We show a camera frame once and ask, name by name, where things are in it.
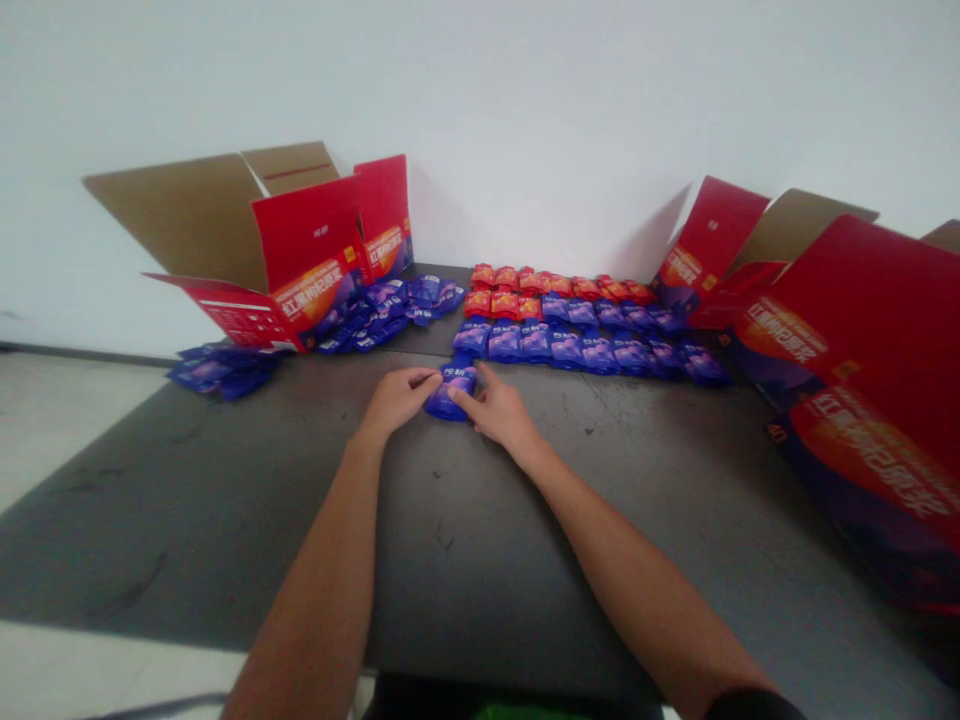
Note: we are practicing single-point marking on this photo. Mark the person's left hand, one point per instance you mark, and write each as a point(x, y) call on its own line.
point(394, 405)

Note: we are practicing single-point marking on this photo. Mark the person's right hand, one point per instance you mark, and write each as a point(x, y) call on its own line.
point(504, 414)

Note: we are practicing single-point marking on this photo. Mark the blue spouted drink sachet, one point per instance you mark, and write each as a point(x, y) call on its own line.
point(454, 384)

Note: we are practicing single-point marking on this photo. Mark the pile of blue pouches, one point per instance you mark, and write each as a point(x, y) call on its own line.
point(394, 311)
point(221, 371)

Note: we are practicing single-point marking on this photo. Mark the rows of blue pouches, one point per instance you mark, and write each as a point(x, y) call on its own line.
point(592, 341)

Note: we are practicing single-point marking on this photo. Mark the rows of red pouches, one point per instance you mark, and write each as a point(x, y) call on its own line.
point(547, 289)

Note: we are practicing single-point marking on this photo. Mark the open red cardboard carton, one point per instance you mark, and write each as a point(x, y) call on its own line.
point(720, 247)
point(285, 247)

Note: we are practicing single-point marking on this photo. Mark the person's body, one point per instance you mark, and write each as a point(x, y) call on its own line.
point(480, 699)

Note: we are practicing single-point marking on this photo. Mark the large red and purple carton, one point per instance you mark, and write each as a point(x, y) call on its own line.
point(870, 390)

